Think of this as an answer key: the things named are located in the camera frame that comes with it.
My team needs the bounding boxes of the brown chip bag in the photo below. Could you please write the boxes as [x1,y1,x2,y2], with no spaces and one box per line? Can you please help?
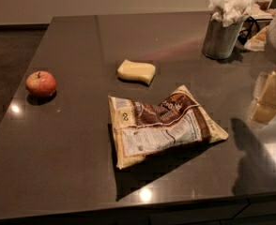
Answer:
[108,85,228,170]

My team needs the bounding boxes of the cluttered items behind counter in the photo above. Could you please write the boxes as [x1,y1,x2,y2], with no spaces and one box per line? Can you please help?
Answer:
[239,0,276,52]

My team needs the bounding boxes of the black cable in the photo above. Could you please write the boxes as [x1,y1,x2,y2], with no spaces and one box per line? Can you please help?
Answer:
[238,16,260,46]

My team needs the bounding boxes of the yellow sponge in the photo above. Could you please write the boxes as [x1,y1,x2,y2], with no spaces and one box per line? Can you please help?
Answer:
[117,60,156,85]

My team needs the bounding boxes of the metal napkin cup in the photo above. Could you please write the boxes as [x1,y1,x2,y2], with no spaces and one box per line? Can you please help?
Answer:
[202,20,243,60]

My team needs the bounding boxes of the red apple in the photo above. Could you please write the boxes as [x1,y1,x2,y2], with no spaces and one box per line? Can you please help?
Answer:
[25,71,56,98]

